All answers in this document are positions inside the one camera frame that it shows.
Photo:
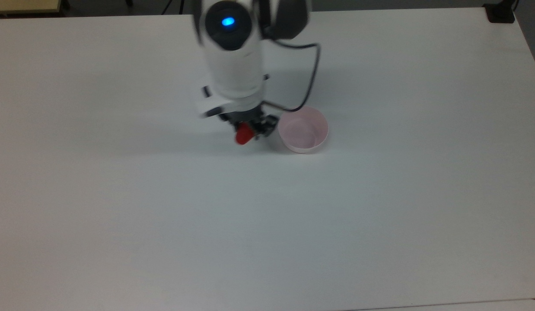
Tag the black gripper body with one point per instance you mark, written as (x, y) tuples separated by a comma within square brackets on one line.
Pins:
[(250, 115)]

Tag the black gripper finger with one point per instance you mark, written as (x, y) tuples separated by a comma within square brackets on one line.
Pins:
[(258, 132)]

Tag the red strawberry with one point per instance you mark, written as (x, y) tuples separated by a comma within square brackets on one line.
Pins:
[(243, 136)]

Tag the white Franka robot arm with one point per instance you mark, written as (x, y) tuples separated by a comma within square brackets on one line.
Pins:
[(235, 65)]

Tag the pink plastic bowl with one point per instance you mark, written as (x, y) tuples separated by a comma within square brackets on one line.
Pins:
[(304, 129)]

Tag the light wooden tabletop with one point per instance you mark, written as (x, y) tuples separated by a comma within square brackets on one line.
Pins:
[(25, 5)]

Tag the white table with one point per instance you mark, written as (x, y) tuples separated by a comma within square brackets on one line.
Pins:
[(466, 306)]

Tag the black mount block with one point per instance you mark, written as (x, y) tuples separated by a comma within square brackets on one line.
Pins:
[(501, 12)]

